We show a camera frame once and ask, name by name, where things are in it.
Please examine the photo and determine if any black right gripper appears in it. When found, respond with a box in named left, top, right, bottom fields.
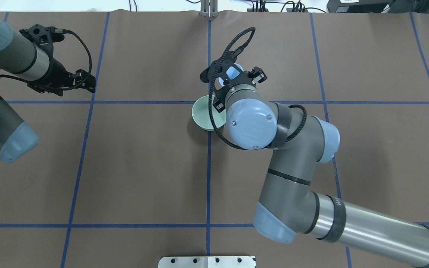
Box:
left=200, top=52, right=267, bottom=113

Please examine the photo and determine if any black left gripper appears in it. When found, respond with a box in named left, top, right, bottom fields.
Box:
left=19, top=24, right=96, bottom=96

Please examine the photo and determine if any light blue cup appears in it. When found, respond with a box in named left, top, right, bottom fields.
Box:
left=217, top=63, right=245, bottom=87

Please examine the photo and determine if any light green bowl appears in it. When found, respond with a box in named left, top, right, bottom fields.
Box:
left=192, top=95, right=226, bottom=131

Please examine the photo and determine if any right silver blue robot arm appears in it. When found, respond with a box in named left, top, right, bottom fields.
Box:
left=200, top=49, right=429, bottom=268

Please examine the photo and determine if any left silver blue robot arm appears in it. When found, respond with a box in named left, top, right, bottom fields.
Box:
left=0, top=19, right=96, bottom=163

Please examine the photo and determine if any brown paper table mat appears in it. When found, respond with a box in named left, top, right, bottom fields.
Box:
left=0, top=10, right=429, bottom=268

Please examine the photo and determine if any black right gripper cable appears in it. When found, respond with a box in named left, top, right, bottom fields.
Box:
left=208, top=27, right=307, bottom=150

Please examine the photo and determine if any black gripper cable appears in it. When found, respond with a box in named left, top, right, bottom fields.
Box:
left=208, top=27, right=307, bottom=150
left=0, top=29, right=93, bottom=92

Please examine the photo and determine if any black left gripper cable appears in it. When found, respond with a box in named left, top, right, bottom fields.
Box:
left=0, top=29, right=93, bottom=92

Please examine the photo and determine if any aluminium frame post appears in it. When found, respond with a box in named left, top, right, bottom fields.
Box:
left=200, top=0, right=219, bottom=19

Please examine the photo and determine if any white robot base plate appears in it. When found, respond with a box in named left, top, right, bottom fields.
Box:
left=158, top=256, right=257, bottom=268

